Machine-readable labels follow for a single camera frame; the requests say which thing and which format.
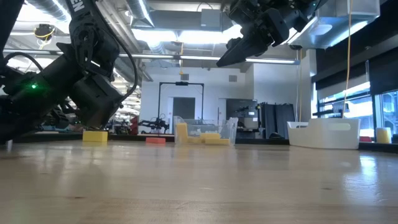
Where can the silver ventilation unit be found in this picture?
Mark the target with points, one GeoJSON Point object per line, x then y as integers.
{"type": "Point", "coordinates": [335, 28]}

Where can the small black rounded object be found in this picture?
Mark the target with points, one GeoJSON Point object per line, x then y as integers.
{"type": "Point", "coordinates": [276, 136]}

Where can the long ceiling light bar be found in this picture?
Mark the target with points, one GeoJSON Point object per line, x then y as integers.
{"type": "Point", "coordinates": [186, 58]}

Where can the yellow rectangular block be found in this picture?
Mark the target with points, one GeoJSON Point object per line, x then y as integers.
{"type": "Point", "coordinates": [217, 142]}
{"type": "Point", "coordinates": [210, 136]}

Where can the small red object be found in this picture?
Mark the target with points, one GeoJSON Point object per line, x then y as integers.
{"type": "Point", "coordinates": [365, 139]}

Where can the grey door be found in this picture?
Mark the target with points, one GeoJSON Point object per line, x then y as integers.
{"type": "Point", "coordinates": [183, 107]}

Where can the black cabinet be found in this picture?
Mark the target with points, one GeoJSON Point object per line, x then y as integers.
{"type": "Point", "coordinates": [241, 109]}

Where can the silver spiral duct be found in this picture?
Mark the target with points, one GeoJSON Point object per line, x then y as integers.
{"type": "Point", "coordinates": [43, 4]}

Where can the black aluminium table frame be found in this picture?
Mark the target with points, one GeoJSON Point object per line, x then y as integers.
{"type": "Point", "coordinates": [124, 137]}

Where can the yellow arch block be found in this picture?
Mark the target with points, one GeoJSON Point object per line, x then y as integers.
{"type": "Point", "coordinates": [94, 137]}

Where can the yellow cylinder block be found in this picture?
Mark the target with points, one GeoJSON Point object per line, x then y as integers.
{"type": "Point", "coordinates": [194, 140]}

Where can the black gantry frame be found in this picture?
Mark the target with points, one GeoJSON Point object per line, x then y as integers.
{"type": "Point", "coordinates": [181, 83]}

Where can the background black robot arm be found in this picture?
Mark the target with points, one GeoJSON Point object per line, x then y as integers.
{"type": "Point", "coordinates": [155, 123]}

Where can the red chair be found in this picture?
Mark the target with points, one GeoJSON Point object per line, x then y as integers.
{"type": "Point", "coordinates": [134, 124]}

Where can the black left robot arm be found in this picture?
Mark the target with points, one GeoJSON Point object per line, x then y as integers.
{"type": "Point", "coordinates": [87, 31]}

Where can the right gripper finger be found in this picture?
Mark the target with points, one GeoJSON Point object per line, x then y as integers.
{"type": "Point", "coordinates": [248, 48]}
{"type": "Point", "coordinates": [234, 43]}

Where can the grey ceiling box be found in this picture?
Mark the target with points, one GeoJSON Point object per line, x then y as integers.
{"type": "Point", "coordinates": [211, 19]}

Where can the white plastic bin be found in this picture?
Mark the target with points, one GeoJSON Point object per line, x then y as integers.
{"type": "Point", "coordinates": [323, 137]}

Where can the red rectangular block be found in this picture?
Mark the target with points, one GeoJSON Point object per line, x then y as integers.
{"type": "Point", "coordinates": [155, 140]}

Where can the clear plastic bin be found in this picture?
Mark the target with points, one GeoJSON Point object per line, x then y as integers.
{"type": "Point", "coordinates": [231, 130]}

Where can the dark curtain panels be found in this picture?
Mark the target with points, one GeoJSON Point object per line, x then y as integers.
{"type": "Point", "coordinates": [276, 118]}

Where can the yellow cup far right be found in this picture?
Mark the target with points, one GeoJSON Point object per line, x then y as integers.
{"type": "Point", "coordinates": [383, 135]}

